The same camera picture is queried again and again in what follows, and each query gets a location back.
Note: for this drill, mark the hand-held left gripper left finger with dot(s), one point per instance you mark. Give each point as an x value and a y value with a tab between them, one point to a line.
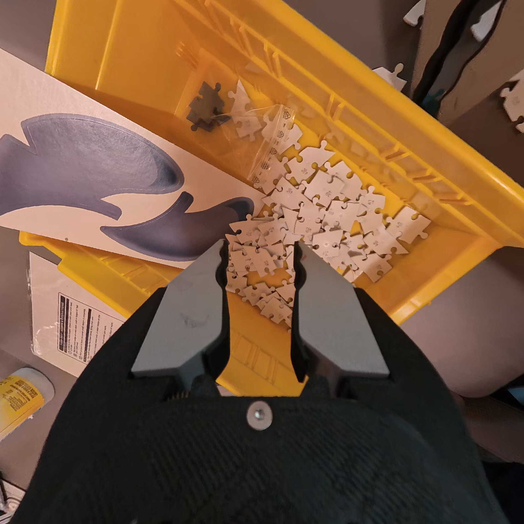
184	323

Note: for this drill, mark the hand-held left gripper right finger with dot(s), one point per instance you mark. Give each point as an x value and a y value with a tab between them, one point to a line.
335	327

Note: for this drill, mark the pile of white puzzle pieces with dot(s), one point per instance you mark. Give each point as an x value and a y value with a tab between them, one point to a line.
327	192

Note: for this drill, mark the yellow plastic bin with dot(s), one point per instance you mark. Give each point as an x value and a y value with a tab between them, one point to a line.
143	49

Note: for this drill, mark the scatter of puzzle pieces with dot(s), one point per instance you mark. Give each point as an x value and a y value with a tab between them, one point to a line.
513	102

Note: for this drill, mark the dark joined puzzle pieces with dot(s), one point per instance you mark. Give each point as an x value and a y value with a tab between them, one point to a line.
204	104

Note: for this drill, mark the joined white puzzle pair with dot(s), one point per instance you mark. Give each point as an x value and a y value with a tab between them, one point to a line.
245	110

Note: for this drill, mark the white printed sheet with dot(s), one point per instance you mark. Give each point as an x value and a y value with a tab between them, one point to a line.
45	294

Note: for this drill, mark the yellow label white bottle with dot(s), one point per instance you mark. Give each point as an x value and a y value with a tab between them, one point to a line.
20	397

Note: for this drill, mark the clear printed plastic bag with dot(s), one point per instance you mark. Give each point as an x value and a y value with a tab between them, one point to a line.
270	147

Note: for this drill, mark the white card with blue ears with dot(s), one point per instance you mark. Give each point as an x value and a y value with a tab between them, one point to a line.
49	94

